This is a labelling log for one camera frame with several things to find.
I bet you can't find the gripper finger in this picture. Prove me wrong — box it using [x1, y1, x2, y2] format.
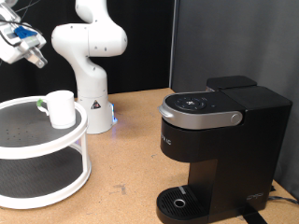
[32, 50, 49, 69]
[24, 47, 40, 62]

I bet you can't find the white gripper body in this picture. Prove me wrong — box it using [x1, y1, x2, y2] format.
[0, 29, 32, 65]

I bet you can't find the white mug green handle tag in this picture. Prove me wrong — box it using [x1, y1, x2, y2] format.
[36, 90, 77, 130]

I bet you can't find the black Keurig coffee machine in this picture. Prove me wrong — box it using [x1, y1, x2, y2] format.
[156, 75, 293, 224]

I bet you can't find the white two-tier turntable rack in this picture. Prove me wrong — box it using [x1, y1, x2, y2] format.
[0, 95, 93, 210]

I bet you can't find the clear water reservoir black lid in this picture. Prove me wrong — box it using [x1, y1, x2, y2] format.
[206, 75, 258, 91]

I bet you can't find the grey partition panel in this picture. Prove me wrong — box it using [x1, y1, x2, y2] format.
[169, 0, 299, 200]

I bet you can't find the black tape strip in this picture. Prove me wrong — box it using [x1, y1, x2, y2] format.
[239, 209, 265, 224]

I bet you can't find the blue cable clip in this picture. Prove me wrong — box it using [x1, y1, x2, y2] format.
[13, 25, 38, 40]

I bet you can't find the black camera cable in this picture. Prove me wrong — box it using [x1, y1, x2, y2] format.
[0, 0, 43, 48]

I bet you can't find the braided machine power cord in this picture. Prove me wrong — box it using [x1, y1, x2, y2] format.
[268, 195, 299, 206]

